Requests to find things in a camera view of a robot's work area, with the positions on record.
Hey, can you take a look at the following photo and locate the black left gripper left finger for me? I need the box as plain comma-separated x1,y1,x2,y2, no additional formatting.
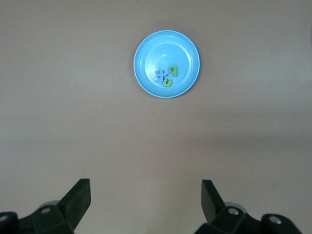
0,178,92,234

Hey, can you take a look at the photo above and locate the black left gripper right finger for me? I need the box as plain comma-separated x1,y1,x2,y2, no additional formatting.
195,179,304,234

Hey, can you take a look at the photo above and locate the brown table cover sheet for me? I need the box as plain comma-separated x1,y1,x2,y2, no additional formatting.
0,0,312,234

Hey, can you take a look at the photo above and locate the blue plastic plate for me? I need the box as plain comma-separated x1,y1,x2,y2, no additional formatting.
133,30,201,99

